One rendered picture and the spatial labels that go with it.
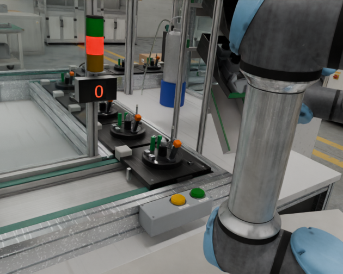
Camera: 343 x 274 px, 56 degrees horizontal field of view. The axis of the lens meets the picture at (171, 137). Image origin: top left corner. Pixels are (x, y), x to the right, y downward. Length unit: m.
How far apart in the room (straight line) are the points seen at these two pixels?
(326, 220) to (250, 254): 0.61
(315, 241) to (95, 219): 0.50
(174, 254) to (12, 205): 0.47
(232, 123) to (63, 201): 0.65
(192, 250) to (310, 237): 0.38
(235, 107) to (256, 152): 0.76
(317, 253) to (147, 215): 0.43
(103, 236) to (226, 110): 0.65
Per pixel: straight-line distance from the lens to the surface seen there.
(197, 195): 0.94
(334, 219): 1.22
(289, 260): 0.62
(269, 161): 0.52
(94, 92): 1.01
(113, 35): 10.55
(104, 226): 0.88
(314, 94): 0.83
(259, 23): 0.45
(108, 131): 1.32
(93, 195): 1.02
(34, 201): 1.01
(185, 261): 0.90
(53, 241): 0.85
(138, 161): 1.09
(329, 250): 0.64
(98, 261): 0.89
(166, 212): 0.88
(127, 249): 0.91
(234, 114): 1.25
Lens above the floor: 1.48
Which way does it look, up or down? 23 degrees down
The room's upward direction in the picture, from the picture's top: 5 degrees clockwise
